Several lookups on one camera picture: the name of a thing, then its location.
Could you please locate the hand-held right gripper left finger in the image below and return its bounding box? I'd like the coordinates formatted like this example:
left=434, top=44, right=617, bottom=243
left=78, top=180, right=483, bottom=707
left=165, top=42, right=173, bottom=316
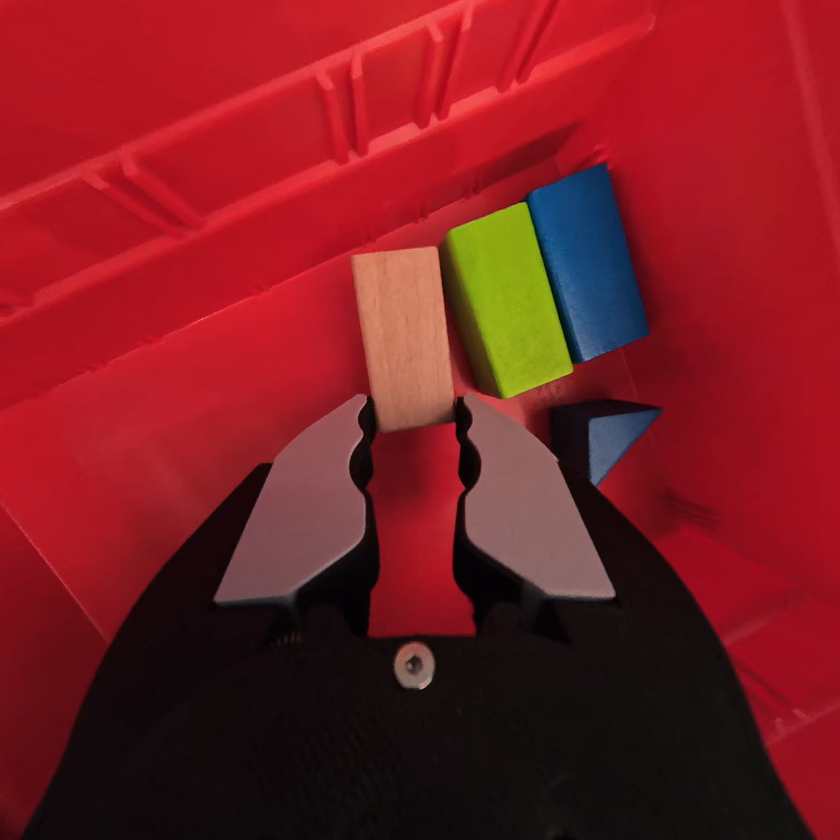
left=214, top=394, right=382, bottom=630

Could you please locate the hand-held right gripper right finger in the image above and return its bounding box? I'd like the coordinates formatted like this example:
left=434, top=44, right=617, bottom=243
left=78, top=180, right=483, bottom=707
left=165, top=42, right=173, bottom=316
left=453, top=392, right=617, bottom=626

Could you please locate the green wooden block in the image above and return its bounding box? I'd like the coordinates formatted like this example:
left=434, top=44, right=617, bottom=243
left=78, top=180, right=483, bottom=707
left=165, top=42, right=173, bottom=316
left=439, top=201, right=576, bottom=400

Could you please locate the small blue triangle block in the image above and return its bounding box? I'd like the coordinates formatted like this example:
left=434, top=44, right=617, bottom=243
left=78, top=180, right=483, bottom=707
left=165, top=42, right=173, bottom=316
left=549, top=399, right=664, bottom=488

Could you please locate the beige long wooden block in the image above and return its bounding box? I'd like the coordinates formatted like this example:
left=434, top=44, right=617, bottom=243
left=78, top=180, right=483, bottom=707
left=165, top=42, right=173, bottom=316
left=350, top=246, right=456, bottom=434

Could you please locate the blue rectangular wooden block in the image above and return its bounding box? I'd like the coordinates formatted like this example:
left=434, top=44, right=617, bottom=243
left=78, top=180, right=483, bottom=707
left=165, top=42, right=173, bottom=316
left=524, top=163, right=651, bottom=366

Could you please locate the red plastic bin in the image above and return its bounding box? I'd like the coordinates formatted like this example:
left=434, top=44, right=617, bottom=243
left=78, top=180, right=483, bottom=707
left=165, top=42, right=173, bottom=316
left=0, top=0, right=840, bottom=840

